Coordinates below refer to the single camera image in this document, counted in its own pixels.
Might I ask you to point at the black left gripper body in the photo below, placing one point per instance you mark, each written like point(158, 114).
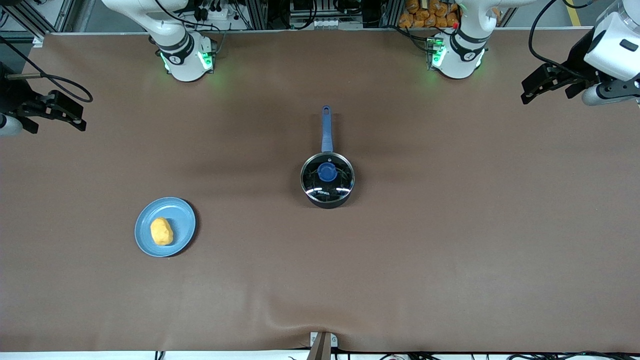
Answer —
point(576, 59)

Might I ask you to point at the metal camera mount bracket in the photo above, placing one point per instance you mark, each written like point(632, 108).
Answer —
point(322, 345)

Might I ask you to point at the orange snack packets pile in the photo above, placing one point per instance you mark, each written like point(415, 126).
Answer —
point(425, 15)

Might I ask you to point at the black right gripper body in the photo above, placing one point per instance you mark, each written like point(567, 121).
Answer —
point(11, 97)

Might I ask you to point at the glass lid with blue knob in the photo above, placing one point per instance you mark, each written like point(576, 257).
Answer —
point(327, 172)

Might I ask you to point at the aluminium frame post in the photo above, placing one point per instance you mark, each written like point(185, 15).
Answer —
point(256, 14)
point(392, 12)

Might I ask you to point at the white power strip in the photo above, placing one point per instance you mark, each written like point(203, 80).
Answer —
point(210, 11)

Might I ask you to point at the blue round plate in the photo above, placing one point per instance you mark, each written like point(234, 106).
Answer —
point(182, 220)

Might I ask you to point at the yellow potato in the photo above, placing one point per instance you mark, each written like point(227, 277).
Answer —
point(161, 231)

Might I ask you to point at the brown table cover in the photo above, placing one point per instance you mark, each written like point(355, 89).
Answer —
point(450, 250)

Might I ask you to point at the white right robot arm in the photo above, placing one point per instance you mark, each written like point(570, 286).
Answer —
point(182, 60)

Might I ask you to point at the white terminal block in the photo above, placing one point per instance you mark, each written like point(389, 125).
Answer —
point(315, 23)

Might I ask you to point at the dark blue bowl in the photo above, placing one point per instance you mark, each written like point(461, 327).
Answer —
point(327, 132)

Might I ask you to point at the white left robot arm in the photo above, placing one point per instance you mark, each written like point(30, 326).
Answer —
point(457, 57)

